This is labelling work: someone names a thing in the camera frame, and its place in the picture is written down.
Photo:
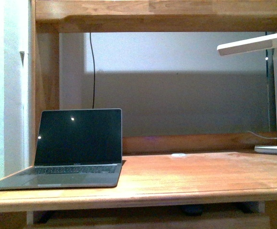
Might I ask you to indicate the grey open laptop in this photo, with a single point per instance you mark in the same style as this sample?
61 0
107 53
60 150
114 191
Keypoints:
74 149

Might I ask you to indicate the wooden upper shelf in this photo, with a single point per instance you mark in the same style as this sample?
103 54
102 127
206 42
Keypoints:
155 15

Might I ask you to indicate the wooden shelf side post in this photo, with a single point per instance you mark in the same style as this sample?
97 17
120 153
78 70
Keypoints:
45 74

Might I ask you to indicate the white desk lamp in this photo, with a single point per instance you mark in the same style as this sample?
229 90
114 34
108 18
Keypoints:
251 45

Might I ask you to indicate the white round cable grommet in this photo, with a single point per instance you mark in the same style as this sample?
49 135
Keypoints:
178 155

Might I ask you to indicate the wooden desk back rail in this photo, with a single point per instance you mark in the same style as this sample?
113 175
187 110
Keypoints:
152 145

